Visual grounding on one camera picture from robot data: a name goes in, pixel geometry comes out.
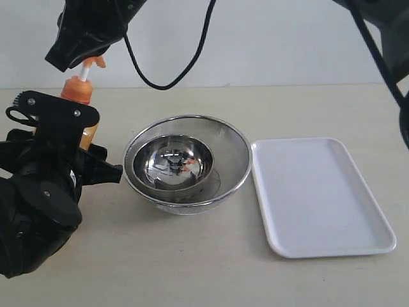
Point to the small stainless steel bowl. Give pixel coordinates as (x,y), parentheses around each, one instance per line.
(173,163)

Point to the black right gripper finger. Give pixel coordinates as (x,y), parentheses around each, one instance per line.
(88,28)

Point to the orange dish soap pump bottle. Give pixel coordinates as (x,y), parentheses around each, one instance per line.
(80,89)

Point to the white rectangular plastic tray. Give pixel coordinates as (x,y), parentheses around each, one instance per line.
(314,202)

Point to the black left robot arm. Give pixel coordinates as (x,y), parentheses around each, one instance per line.
(25,247)

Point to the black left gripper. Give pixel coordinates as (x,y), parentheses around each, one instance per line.
(47,165)

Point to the steel mesh colander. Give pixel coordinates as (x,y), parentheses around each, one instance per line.
(231,166)

